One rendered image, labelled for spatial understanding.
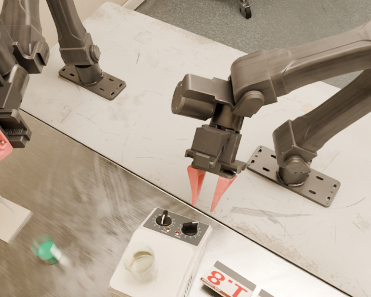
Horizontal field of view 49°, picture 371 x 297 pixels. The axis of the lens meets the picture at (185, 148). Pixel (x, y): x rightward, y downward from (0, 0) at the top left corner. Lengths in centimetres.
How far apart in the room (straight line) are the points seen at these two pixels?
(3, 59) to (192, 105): 30
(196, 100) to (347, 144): 46
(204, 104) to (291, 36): 202
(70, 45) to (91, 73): 11
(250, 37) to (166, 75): 155
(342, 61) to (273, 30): 206
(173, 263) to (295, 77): 38
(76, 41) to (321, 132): 60
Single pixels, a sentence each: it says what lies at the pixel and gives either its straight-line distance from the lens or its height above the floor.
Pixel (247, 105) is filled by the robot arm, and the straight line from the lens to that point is 64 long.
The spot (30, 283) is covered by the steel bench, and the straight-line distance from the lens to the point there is 91.
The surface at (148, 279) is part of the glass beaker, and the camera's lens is 72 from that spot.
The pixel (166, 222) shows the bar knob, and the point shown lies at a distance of 82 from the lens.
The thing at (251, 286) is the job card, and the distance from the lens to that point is 83.
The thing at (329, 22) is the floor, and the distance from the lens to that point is 280.
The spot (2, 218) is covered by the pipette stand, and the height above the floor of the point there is 91.
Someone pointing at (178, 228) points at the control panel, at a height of 95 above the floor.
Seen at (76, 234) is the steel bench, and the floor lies 90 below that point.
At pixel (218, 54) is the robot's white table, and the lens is 118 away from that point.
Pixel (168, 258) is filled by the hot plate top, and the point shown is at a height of 99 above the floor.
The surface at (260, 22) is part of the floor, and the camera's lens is 275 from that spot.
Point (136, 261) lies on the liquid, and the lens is 72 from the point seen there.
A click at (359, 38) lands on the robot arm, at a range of 66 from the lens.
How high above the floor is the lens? 170
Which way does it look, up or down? 55 degrees down
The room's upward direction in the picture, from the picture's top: 7 degrees counter-clockwise
